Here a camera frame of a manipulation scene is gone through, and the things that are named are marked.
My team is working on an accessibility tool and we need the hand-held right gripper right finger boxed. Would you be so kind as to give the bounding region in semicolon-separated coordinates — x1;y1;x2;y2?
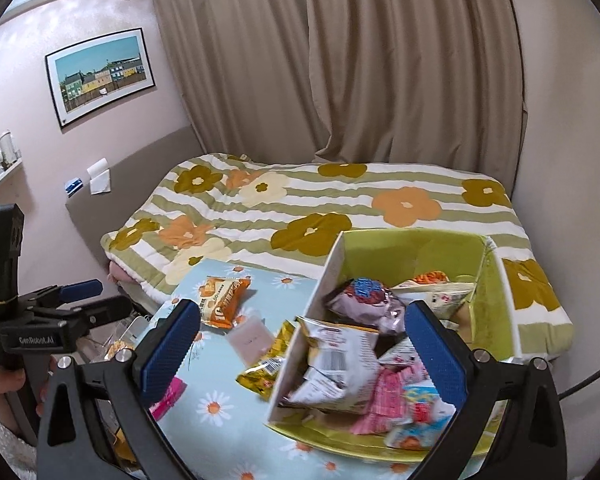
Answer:
404;299;566;480

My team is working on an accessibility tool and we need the gold snack packet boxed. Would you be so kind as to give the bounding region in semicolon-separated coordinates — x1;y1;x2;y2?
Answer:
236;320;298;402

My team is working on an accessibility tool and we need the green cardboard box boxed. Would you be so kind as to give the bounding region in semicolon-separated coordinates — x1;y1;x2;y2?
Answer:
264;228;523;461

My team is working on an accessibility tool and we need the white gold snack bag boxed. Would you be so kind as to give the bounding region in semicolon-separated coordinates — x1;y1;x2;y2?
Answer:
286;316;381;413

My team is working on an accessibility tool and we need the person's left forearm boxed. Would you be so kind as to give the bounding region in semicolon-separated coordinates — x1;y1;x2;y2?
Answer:
0;395;38;476

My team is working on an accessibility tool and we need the person's left hand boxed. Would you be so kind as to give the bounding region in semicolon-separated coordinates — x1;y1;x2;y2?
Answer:
0;360;56;418

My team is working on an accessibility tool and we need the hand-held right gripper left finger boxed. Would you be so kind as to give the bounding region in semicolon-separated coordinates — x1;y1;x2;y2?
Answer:
37;299;202;480

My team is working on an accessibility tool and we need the white paper sheet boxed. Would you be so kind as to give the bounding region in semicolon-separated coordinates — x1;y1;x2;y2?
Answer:
87;158;113;195

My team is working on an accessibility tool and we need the beige curtain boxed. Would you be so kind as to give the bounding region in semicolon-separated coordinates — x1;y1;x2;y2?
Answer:
147;0;528;173

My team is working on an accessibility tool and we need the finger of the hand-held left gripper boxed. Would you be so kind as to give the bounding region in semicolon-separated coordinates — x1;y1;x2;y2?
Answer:
60;280;104;304
79;296;133;329

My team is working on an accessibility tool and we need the daisy print tablecloth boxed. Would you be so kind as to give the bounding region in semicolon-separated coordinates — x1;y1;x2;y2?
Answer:
145;258;501;480

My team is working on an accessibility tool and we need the floral striped blanket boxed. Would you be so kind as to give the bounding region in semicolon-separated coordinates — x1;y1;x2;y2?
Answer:
100;152;576;361

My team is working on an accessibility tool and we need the pale pink snack packet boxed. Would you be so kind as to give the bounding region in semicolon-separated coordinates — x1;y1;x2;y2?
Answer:
227;317;276;367

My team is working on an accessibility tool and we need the colourful blue snack packet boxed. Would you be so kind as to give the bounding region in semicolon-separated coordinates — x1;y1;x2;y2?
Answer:
384;385;457;448

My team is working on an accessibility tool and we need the orange bread packet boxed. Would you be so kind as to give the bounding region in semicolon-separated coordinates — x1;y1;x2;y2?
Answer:
194;275;253;331

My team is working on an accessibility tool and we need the row of small bottles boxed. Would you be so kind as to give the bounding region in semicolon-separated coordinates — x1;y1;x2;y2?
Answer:
0;130;22;191

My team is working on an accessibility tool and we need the bright pink snack packet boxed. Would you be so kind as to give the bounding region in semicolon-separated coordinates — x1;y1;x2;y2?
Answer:
149;375;187;418

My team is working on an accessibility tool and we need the white wall shelf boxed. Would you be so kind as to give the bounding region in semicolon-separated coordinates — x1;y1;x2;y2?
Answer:
0;157;25;206

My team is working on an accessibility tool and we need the framed houses picture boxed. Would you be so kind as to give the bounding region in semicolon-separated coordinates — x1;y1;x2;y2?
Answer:
45;28;157;130

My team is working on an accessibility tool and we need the clear plastic bag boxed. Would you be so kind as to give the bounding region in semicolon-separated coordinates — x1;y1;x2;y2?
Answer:
87;312;153;361

